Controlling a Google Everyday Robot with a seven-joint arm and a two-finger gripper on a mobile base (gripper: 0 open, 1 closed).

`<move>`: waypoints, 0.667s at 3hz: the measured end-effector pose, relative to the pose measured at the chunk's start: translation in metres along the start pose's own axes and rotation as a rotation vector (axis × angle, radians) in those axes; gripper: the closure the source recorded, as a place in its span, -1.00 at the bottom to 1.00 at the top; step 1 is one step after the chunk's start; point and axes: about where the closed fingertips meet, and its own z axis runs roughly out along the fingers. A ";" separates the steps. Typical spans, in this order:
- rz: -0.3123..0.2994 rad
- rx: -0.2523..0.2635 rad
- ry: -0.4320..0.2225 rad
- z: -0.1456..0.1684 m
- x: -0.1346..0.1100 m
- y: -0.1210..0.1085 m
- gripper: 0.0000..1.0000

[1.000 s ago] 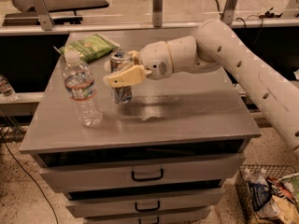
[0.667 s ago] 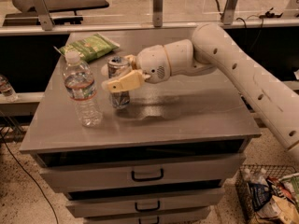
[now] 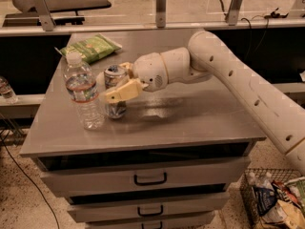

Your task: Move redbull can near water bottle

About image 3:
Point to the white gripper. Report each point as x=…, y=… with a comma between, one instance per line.
x=148, y=70

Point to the redbull can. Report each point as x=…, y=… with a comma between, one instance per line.
x=113, y=75

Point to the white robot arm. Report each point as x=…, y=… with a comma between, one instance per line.
x=280, y=118

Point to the clear plastic water bottle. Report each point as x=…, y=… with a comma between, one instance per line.
x=80, y=82

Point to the small bottle on left ledge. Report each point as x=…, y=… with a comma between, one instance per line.
x=7, y=91

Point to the plastic bottle in basket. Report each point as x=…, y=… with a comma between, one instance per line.
x=264, y=181

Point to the green chip bag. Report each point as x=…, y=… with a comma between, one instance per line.
x=92, y=49

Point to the grey drawer cabinet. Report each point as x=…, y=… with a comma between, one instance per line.
x=179, y=123

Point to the black chair base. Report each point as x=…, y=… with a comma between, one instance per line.
x=28, y=16

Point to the dark blue snack bag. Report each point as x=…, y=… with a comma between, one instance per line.
x=266, y=199

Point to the middle metal bracket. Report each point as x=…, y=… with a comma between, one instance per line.
x=160, y=13

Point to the metal bracket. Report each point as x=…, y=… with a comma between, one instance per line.
x=233, y=12
x=43, y=12
x=160, y=13

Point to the top drawer with black handle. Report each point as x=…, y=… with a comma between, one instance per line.
x=144, y=177

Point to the drawer with black handle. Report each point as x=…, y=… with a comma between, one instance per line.
x=169, y=222
x=148, y=208
x=144, y=177

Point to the right metal bracket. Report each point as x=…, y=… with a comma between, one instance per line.
x=233, y=12

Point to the left metal bracket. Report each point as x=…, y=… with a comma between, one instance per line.
x=43, y=12

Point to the middle drawer with black handle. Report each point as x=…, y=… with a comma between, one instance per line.
x=148, y=208

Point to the bottom drawer with black handle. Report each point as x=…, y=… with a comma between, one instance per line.
x=169, y=222

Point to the wire basket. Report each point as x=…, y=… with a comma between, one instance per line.
x=289, y=211

